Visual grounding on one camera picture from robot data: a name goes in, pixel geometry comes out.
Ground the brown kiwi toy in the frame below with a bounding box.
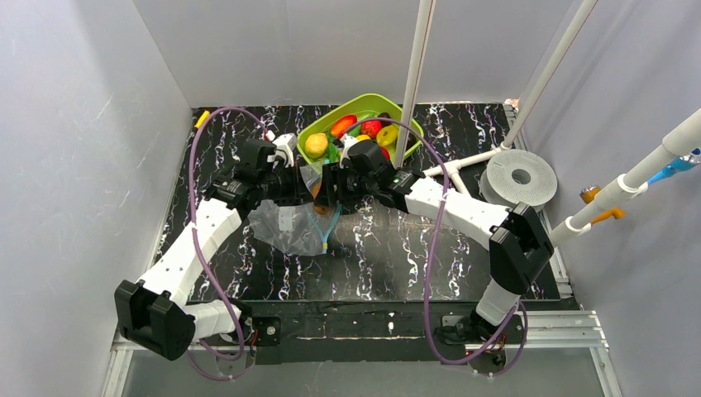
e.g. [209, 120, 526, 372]
[312, 183, 333, 216]

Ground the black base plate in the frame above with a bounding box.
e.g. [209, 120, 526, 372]
[199, 314, 282, 347]
[432, 314, 525, 349]

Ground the white pvc pipe frame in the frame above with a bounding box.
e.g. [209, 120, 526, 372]
[424, 1, 700, 259]

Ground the grey filament spool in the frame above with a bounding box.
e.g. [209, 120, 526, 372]
[479, 149, 558, 211]

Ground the yellow handled screwdriver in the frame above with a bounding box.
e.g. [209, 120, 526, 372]
[193, 110, 211, 131]

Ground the clear zip top bag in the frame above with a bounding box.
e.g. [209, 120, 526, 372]
[248, 162, 341, 256]

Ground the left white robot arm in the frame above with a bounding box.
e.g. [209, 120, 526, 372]
[114, 134, 306, 361]

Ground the yellow ring fruit toy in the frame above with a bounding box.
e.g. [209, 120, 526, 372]
[375, 125, 399, 147]

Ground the green chili pepper toy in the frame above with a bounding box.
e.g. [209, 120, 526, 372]
[327, 139, 343, 163]

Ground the red strawberry toy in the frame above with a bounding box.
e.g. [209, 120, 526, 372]
[360, 120, 383, 139]

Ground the green plastic basket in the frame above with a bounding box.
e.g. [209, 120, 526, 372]
[297, 93, 402, 164]

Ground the orange red mango toy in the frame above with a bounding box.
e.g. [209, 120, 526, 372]
[330, 114, 357, 139]

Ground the yellow lemon toy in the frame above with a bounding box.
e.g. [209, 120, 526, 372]
[303, 132, 329, 159]

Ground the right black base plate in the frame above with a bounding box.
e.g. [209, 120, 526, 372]
[432, 314, 525, 349]

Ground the aluminium rail frame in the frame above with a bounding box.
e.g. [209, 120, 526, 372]
[103, 307, 622, 396]

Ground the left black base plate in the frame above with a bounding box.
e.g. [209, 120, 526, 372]
[199, 314, 282, 347]

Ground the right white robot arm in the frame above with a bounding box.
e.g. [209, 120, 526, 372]
[312, 141, 554, 327]

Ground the white centre pole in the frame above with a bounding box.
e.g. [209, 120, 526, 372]
[393, 0, 436, 168]

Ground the orange clamp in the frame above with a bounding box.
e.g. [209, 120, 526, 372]
[580, 184, 627, 225]

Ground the blue handled tool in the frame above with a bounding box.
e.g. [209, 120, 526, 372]
[647, 148, 700, 184]

